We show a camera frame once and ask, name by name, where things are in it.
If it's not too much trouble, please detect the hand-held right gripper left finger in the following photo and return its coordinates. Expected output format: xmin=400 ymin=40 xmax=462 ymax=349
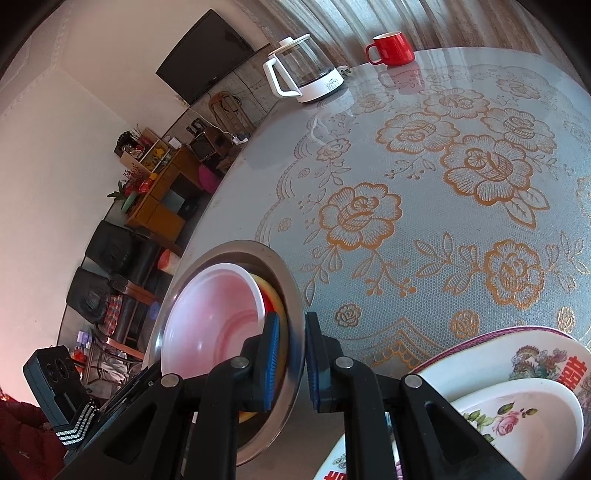
xmin=55 ymin=311 xmax=281 ymax=480

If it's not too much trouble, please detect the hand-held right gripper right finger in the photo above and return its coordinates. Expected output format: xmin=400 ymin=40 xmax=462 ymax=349
xmin=304 ymin=311 xmax=525 ymax=480

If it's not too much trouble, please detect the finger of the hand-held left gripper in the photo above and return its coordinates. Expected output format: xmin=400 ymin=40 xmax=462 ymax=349
xmin=95 ymin=364 xmax=162 ymax=416

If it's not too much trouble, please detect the yellow plastic bowl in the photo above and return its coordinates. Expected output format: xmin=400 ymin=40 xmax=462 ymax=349
xmin=239 ymin=273 xmax=291 ymax=423

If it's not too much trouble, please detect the stainless steel bowl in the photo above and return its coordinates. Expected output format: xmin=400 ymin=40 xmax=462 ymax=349
xmin=141 ymin=240 xmax=306 ymax=467

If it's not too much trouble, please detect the red plastic bowl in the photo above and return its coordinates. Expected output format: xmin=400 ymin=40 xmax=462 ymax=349
xmin=161 ymin=263 xmax=269 ymax=384

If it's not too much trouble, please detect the white plate with purple rim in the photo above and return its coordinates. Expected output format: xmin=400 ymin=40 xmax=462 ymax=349
xmin=409 ymin=325 xmax=591 ymax=376

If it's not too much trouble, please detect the white plate with rose print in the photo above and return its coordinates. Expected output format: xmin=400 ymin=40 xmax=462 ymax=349
xmin=390 ymin=377 xmax=585 ymax=480

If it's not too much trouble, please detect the white plate with red characters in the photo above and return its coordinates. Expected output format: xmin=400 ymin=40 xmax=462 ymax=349
xmin=314 ymin=339 xmax=591 ymax=480

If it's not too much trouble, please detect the person's dark red clothing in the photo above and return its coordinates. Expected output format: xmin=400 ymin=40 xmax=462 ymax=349
xmin=0 ymin=392 xmax=65 ymax=480

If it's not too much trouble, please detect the black armchair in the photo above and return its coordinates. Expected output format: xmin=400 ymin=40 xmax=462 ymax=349
xmin=66 ymin=268 xmax=153 ymax=342
xmin=85 ymin=220 xmax=162 ymax=284

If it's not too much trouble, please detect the white waste bin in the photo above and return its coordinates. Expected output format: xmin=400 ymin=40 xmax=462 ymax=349
xmin=158 ymin=249 xmax=181 ymax=276

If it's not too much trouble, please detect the wooden cabinet with clutter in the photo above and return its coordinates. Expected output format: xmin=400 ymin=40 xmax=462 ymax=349
xmin=124 ymin=145 xmax=204 ymax=243

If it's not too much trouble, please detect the green potted plant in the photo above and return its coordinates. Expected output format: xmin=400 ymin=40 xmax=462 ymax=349
xmin=108 ymin=180 xmax=139 ymax=213

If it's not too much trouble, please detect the pink plastic object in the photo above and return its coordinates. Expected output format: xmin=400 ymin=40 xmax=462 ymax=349
xmin=198 ymin=166 xmax=222 ymax=193

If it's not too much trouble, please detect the black speaker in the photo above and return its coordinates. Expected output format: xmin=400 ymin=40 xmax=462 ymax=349
xmin=189 ymin=131 xmax=218 ymax=160

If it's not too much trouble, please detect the wooden shelf with ornaments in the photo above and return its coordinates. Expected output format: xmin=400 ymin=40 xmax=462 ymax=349
xmin=113 ymin=127 xmax=171 ymax=174

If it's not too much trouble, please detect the wooden chair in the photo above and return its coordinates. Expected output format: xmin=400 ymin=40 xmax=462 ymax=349
xmin=208 ymin=91 xmax=252 ymax=139

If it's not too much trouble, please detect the white glass electric kettle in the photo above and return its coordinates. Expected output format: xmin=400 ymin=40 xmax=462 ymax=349
xmin=263 ymin=34 xmax=347 ymax=103

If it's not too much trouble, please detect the red mug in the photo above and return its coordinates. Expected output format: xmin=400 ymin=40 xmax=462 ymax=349
xmin=366 ymin=31 xmax=415 ymax=68

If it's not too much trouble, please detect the grey sheer curtain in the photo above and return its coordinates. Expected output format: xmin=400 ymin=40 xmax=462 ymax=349
xmin=240 ymin=0 xmax=555 ymax=61

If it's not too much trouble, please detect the black wall television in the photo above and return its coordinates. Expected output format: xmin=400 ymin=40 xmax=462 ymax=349
xmin=155 ymin=8 xmax=254 ymax=105

